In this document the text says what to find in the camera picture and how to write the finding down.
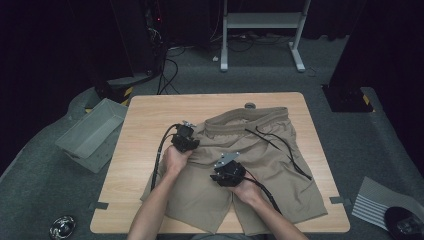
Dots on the grey plastic bin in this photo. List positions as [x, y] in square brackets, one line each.
[90, 133]

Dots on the black equipment cabinet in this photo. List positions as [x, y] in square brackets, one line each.
[186, 20]

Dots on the black round object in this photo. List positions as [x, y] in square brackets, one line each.
[405, 221]

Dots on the shiny chrome object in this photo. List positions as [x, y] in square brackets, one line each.
[62, 227]

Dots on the person's left hand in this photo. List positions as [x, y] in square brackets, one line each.
[175, 161]

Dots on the white metal stand frame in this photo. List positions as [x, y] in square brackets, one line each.
[263, 20]

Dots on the person's grey clothing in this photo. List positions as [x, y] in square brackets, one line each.
[220, 237]

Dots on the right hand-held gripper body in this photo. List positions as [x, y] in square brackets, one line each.
[233, 173]

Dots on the person's right hand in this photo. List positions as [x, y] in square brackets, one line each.
[248, 193]

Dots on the grey round table grommet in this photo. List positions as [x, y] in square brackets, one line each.
[250, 105]

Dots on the grey tape piece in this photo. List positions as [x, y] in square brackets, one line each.
[99, 205]
[339, 200]

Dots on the grey striped sheet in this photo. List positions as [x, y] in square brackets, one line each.
[373, 200]

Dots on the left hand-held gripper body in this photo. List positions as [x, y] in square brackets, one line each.
[183, 133]

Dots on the small white plug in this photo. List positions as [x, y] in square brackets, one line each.
[215, 58]

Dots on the black stand base yellow stripes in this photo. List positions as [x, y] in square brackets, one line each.
[346, 98]
[115, 88]

